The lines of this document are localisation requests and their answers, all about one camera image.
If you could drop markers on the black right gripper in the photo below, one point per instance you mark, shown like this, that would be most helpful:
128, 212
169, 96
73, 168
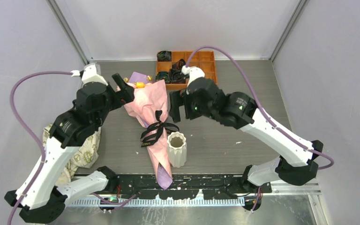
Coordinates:
176, 98

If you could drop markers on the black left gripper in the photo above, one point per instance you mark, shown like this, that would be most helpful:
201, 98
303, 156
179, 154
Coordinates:
126, 94

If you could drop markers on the pink flower bouquet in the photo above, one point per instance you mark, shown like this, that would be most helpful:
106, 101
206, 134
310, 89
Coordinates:
150, 108

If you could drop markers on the black ribbon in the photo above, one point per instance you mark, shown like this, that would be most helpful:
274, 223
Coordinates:
154, 131

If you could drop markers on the white ribbed ceramic vase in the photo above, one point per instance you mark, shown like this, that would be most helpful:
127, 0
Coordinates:
177, 149

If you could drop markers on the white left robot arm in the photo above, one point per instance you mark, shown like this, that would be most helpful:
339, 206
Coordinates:
40, 200

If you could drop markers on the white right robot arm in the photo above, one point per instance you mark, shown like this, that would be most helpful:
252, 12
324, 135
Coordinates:
295, 164

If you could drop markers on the orange compartment tray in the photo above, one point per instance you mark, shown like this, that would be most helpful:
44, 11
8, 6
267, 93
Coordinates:
205, 60

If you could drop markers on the patterned cream cloth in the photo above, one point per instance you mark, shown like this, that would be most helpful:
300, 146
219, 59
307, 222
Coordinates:
85, 157

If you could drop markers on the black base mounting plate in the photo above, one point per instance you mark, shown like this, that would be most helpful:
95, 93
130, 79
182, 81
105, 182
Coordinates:
183, 186

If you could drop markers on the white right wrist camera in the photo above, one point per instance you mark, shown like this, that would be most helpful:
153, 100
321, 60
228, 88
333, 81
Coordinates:
192, 73

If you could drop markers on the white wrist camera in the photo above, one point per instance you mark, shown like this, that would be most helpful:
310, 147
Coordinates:
192, 73
90, 73

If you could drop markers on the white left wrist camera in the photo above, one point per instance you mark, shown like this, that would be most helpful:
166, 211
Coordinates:
90, 73

